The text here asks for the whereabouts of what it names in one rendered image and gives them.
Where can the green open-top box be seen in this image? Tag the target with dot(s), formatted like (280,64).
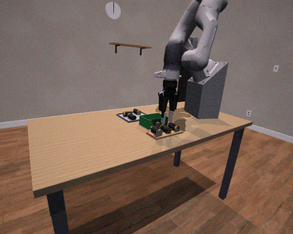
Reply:
(149,120)

